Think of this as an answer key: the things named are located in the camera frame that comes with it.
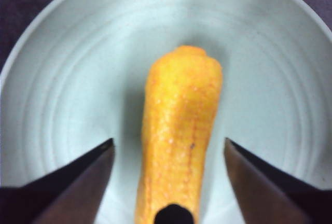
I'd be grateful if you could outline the yellow corn cob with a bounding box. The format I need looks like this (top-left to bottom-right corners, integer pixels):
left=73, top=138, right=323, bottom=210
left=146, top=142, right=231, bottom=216
left=134, top=44, right=224, bottom=224

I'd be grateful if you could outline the pale green round plate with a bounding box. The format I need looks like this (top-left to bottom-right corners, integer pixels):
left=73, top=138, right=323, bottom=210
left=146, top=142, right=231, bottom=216
left=0, top=0, right=332, bottom=224

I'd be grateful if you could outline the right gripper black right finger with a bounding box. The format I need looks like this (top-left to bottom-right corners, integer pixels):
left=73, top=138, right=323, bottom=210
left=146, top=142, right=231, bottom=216
left=224, top=137, right=332, bottom=224

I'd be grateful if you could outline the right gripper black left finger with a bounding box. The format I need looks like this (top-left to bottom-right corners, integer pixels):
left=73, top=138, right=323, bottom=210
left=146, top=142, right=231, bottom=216
left=0, top=137, right=115, bottom=224

